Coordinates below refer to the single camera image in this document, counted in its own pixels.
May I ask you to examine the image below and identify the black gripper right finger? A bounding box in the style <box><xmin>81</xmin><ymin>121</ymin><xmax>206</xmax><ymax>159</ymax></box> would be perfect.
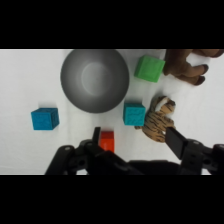
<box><xmin>165</xmin><ymin>126</ymin><xmax>189</xmax><ymax>160</ymax></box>

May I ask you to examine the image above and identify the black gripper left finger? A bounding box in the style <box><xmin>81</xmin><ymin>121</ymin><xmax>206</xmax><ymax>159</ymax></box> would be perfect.
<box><xmin>91</xmin><ymin>126</ymin><xmax>102</xmax><ymax>150</ymax></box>

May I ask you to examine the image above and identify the brown deer plush toy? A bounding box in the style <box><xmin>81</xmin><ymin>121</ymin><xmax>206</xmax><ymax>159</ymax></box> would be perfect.
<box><xmin>162</xmin><ymin>49</ymin><xmax>224</xmax><ymax>87</ymax></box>

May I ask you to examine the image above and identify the grey bowl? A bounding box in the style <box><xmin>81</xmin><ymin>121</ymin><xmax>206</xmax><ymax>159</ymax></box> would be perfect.
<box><xmin>60</xmin><ymin>49</ymin><xmax>130</xmax><ymax>114</ymax></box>

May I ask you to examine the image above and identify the orange cube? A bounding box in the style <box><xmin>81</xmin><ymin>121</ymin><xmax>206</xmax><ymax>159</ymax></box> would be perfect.
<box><xmin>99</xmin><ymin>130</ymin><xmax>116</xmax><ymax>154</ymax></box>

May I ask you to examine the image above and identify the striped tiger plush toy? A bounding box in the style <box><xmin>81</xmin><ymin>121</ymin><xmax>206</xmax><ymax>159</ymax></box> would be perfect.
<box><xmin>134</xmin><ymin>95</ymin><xmax>177</xmax><ymax>144</ymax></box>

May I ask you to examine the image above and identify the teal cube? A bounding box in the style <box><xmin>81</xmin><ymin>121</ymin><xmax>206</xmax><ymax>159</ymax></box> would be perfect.
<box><xmin>122</xmin><ymin>101</ymin><xmax>147</xmax><ymax>127</ymax></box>

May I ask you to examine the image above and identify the blue cube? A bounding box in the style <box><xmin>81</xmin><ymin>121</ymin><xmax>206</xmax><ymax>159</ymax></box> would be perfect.
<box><xmin>30</xmin><ymin>107</ymin><xmax>61</xmax><ymax>131</ymax></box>

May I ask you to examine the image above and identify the green cube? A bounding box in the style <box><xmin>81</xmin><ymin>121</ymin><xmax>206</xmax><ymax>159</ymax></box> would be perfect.
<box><xmin>133</xmin><ymin>54</ymin><xmax>166</xmax><ymax>84</ymax></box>

